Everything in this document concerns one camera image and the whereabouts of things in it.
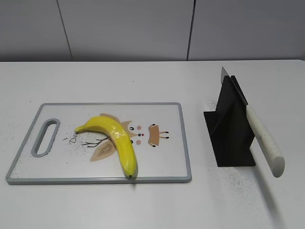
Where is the yellow plastic banana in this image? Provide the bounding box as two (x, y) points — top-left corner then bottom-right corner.
(74, 116), (137, 178)

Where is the white grey-rimmed cutting board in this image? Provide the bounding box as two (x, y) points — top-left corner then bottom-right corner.
(6, 102), (192, 185)

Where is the white-handled kitchen knife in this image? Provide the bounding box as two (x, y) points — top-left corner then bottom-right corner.
(221, 68), (285, 178)

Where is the black knife stand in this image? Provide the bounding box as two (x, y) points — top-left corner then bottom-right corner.
(203, 75), (255, 167)

